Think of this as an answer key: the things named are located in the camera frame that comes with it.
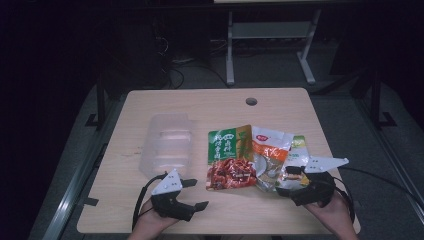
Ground green snack packet red food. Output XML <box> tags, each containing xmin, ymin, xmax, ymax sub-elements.
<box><xmin>205</xmin><ymin>124</ymin><xmax>258</xmax><ymax>192</ymax></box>

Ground white orange snack packet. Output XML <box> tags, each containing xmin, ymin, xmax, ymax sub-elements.
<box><xmin>250</xmin><ymin>125</ymin><xmax>295</xmax><ymax>193</ymax></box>

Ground white metal stand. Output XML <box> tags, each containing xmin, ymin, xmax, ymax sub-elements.
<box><xmin>225</xmin><ymin>8</ymin><xmax>323</xmax><ymax>87</ymax></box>

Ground white green snack packet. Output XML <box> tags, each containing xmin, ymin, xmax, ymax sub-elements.
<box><xmin>275</xmin><ymin>134</ymin><xmax>313</xmax><ymax>192</ymax></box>

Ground person's right hand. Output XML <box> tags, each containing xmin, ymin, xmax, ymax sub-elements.
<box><xmin>304</xmin><ymin>191</ymin><xmax>360</xmax><ymax>236</ymax></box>

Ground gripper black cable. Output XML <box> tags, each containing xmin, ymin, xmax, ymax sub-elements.
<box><xmin>131</xmin><ymin>172</ymin><xmax>168</xmax><ymax>232</ymax></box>
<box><xmin>333</xmin><ymin>165</ymin><xmax>424</xmax><ymax>223</ymax></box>

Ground clear plastic container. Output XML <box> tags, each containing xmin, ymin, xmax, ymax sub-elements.
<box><xmin>139</xmin><ymin>112</ymin><xmax>197</xmax><ymax>180</ymax></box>

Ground grey metal rail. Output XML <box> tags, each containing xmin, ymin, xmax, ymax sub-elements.
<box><xmin>354</xmin><ymin>98</ymin><xmax>424</xmax><ymax>216</ymax></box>
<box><xmin>42</xmin><ymin>141</ymin><xmax>113</xmax><ymax>240</ymax></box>

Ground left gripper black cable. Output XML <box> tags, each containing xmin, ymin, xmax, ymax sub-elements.
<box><xmin>131</xmin><ymin>172</ymin><xmax>168</xmax><ymax>232</ymax></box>

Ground black floor cables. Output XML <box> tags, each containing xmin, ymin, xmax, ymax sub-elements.
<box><xmin>165</xmin><ymin>57</ymin><xmax>232</xmax><ymax>90</ymax></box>

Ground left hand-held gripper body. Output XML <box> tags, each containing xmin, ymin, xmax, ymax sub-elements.
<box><xmin>150</xmin><ymin>168</ymin><xmax>196</xmax><ymax>222</ymax></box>

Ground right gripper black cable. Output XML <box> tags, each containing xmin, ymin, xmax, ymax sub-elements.
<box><xmin>333</xmin><ymin>165</ymin><xmax>424</xmax><ymax>223</ymax></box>

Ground person's left hand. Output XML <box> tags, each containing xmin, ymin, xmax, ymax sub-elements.
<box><xmin>128</xmin><ymin>199</ymin><xmax>180</xmax><ymax>236</ymax></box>

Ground black metal stand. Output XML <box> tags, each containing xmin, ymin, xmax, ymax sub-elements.
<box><xmin>84</xmin><ymin>75</ymin><xmax>108</xmax><ymax>132</ymax></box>
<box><xmin>369</xmin><ymin>69</ymin><xmax>398</xmax><ymax>130</ymax></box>

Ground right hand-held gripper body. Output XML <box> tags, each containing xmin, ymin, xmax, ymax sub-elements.
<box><xmin>293</xmin><ymin>156</ymin><xmax>350</xmax><ymax>208</ymax></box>

